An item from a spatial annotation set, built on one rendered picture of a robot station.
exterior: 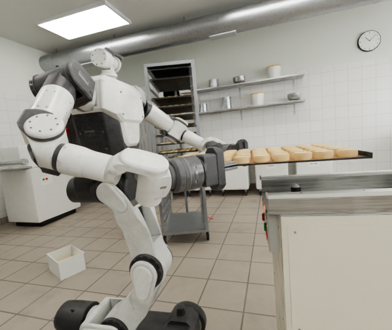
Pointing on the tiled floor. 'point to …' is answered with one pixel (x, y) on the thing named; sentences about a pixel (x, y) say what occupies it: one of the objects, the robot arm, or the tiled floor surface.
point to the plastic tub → (66, 262)
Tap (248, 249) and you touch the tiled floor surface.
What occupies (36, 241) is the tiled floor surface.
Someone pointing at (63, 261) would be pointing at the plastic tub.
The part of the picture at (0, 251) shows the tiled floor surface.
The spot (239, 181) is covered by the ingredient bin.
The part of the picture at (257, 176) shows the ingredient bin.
